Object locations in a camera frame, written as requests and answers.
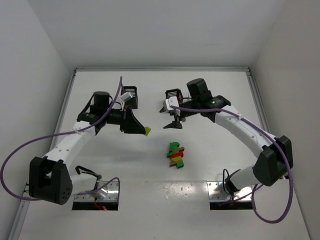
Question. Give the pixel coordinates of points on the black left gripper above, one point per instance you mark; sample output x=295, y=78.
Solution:
x=125, y=120

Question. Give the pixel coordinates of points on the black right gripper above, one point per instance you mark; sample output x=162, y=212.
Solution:
x=177, y=115

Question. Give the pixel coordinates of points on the lime lego brick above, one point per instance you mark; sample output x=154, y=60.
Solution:
x=147, y=130

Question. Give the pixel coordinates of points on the green red brown lego stack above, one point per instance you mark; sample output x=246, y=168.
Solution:
x=175, y=154

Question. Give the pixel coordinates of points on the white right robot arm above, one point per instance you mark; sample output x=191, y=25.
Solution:
x=274, y=154

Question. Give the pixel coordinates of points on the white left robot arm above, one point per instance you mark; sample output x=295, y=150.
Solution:
x=49, y=176

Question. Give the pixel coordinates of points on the black slotted bin left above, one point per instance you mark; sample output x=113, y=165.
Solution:
x=134, y=101

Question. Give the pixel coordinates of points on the black slotted bin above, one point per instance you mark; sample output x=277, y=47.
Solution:
x=134, y=101
x=174, y=93

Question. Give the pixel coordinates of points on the black slotted bin right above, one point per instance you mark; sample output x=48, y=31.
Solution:
x=174, y=93

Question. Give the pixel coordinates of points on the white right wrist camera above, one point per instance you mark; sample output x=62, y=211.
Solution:
x=170, y=104

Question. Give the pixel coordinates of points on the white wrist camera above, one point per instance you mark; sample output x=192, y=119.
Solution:
x=170, y=104
x=126, y=96

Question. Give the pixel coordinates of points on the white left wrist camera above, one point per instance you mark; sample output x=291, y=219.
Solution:
x=126, y=96

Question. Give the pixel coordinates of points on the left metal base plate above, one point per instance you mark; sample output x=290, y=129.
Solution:
x=108, y=194

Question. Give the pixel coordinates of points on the metal base plate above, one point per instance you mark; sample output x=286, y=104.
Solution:
x=217, y=194
x=108, y=194

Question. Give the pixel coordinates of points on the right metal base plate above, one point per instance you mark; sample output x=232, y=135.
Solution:
x=217, y=194

